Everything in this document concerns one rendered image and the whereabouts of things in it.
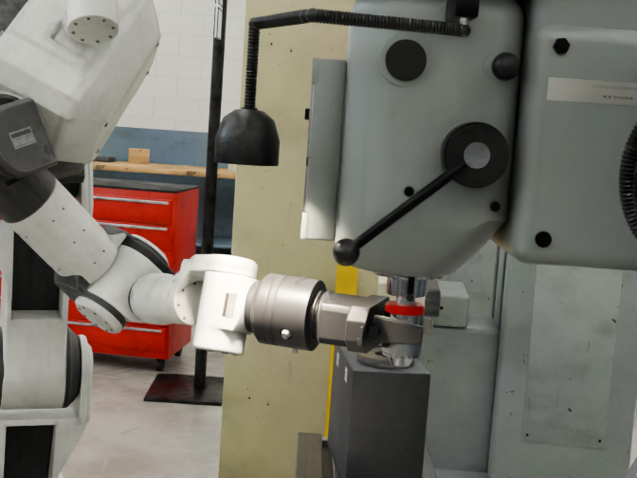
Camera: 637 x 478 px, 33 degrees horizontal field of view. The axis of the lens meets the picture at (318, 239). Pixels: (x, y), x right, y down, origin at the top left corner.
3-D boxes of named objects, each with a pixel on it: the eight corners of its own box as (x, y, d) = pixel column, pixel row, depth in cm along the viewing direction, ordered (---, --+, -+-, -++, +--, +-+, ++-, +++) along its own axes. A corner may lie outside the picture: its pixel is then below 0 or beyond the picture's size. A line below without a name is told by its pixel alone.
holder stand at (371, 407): (343, 490, 162) (353, 361, 160) (326, 444, 184) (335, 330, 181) (421, 492, 164) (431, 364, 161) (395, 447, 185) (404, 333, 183)
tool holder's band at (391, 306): (378, 307, 129) (379, 300, 129) (413, 307, 131) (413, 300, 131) (394, 316, 125) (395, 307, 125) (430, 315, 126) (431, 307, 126)
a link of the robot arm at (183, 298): (225, 252, 131) (173, 253, 142) (212, 324, 130) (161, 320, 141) (268, 263, 135) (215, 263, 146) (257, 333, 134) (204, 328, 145)
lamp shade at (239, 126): (206, 159, 121) (209, 104, 120) (265, 162, 124) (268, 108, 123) (225, 164, 115) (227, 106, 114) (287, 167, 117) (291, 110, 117)
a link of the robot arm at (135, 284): (186, 344, 143) (123, 337, 159) (227, 284, 147) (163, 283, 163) (130, 295, 138) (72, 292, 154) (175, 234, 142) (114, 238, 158)
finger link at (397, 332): (422, 348, 125) (371, 340, 127) (425, 321, 125) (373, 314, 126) (419, 351, 124) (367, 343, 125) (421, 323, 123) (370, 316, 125)
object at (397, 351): (374, 350, 130) (378, 307, 129) (409, 349, 131) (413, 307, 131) (391, 359, 125) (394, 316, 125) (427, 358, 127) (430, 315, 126)
